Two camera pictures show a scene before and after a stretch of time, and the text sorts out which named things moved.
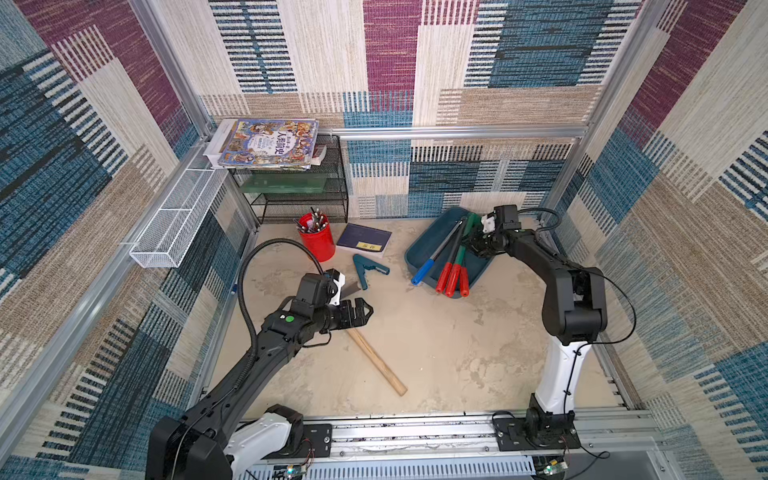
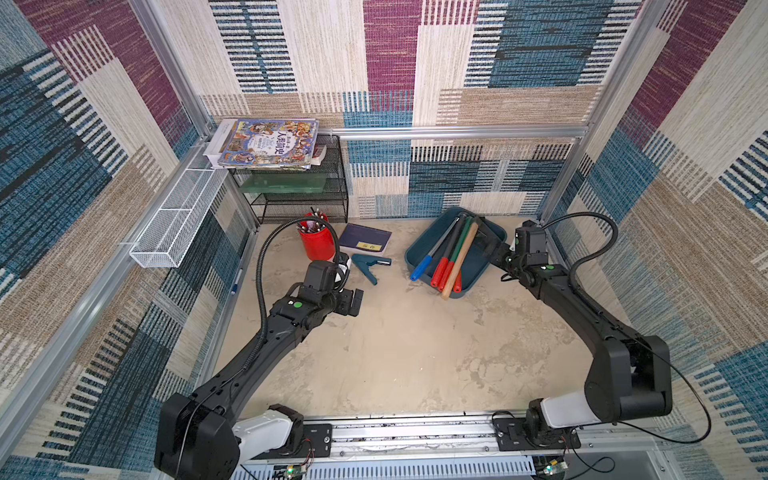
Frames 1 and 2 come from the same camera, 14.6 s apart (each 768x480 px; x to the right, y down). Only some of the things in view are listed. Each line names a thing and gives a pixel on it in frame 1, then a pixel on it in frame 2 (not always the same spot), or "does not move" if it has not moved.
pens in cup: x=314 y=224 does not move
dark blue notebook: x=363 y=241 does not move
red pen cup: x=318 y=246 does not move
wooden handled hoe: x=363 y=345 → x=460 y=260
